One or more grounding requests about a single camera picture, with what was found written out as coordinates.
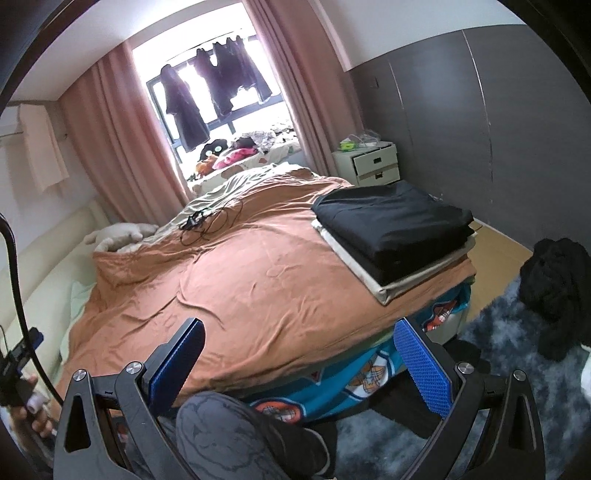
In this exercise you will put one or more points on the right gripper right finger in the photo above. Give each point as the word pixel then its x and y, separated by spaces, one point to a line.
pixel 511 443

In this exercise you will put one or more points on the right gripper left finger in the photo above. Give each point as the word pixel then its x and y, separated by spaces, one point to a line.
pixel 87 445

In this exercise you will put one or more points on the black garment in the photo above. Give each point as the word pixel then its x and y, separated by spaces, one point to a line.
pixel 389 223

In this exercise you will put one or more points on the black clothes pile on floor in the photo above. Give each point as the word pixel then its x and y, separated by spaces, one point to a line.
pixel 555 284

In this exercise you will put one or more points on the hanging dark clothes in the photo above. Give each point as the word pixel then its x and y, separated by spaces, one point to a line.
pixel 226 69

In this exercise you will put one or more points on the person's left hand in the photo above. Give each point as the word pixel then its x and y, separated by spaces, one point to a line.
pixel 32 414

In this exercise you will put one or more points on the cream bed headboard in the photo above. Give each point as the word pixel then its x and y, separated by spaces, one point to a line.
pixel 48 267

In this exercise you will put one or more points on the person's patterned grey leg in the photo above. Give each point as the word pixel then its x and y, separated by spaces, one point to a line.
pixel 220 437

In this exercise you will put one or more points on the grey plush toy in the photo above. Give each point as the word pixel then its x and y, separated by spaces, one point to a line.
pixel 119 235

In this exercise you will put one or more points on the blue cartoon bed sheet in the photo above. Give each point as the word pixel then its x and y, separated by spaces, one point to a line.
pixel 361 372

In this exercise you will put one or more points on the folded beige garment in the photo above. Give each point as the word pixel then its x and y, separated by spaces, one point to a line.
pixel 388 282

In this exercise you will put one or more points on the hanging beige towel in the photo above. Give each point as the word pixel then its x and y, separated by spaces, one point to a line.
pixel 43 153

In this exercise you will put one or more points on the orange-brown bed blanket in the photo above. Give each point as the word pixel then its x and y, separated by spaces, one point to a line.
pixel 274 299

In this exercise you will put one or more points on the beige bed sheet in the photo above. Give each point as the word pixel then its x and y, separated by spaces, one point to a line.
pixel 230 190

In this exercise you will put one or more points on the pink curtain left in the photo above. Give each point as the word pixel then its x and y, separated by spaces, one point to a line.
pixel 120 143

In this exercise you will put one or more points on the pink curtain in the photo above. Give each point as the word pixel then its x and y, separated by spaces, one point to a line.
pixel 319 93
pixel 120 143

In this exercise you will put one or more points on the white nightstand with drawers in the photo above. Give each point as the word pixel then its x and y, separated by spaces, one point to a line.
pixel 369 166

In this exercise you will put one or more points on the dark wardrobe doors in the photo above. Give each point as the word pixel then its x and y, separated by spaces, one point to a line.
pixel 487 119

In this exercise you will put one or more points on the pink curtain right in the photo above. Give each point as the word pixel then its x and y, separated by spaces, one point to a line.
pixel 319 93

